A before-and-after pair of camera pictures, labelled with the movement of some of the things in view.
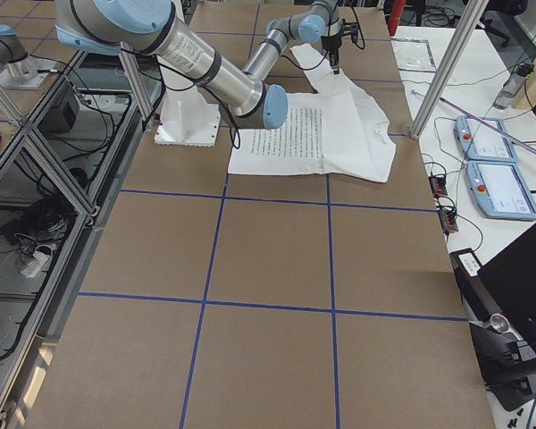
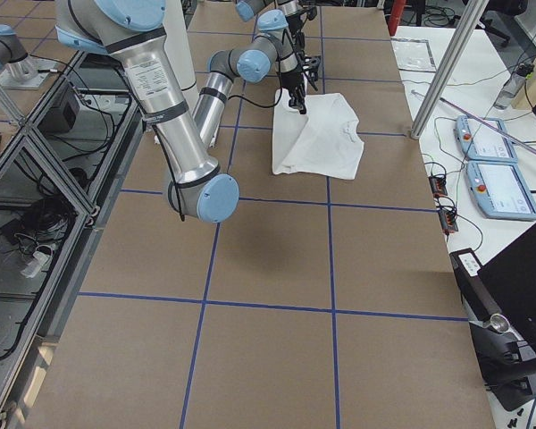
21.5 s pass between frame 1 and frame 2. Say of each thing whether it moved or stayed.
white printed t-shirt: moved
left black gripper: moved
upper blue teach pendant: stayed
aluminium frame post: stayed
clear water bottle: stayed
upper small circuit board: stayed
